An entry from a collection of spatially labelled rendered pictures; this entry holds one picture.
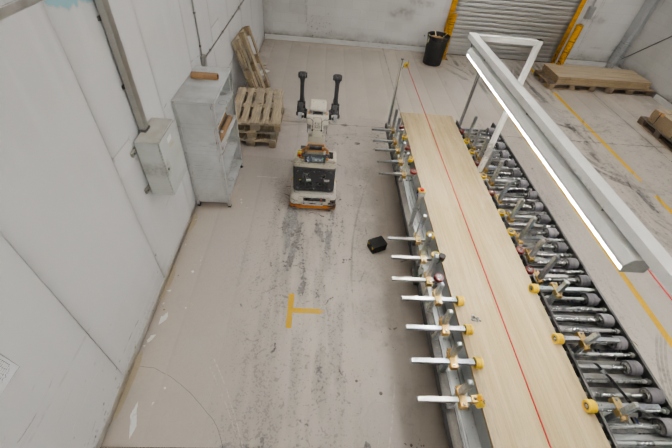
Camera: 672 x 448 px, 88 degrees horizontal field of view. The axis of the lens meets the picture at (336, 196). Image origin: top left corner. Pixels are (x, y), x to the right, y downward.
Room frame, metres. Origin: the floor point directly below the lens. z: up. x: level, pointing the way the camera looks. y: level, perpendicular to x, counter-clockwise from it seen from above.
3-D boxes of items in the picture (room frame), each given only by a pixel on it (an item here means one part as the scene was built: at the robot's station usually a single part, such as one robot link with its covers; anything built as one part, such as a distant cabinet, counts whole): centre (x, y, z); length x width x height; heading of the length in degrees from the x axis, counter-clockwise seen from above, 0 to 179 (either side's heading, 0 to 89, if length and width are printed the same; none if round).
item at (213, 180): (3.70, 1.66, 0.78); 0.90 x 0.45 x 1.55; 5
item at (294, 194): (3.71, 0.33, 0.16); 0.67 x 0.64 x 0.25; 5
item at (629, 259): (2.19, -1.21, 2.34); 2.40 x 0.12 x 0.08; 5
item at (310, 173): (3.61, 0.32, 0.59); 0.55 x 0.34 x 0.83; 95
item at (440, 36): (9.20, -2.05, 0.36); 0.59 x 0.58 x 0.73; 5
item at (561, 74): (8.93, -6.09, 0.23); 2.41 x 0.77 x 0.17; 97
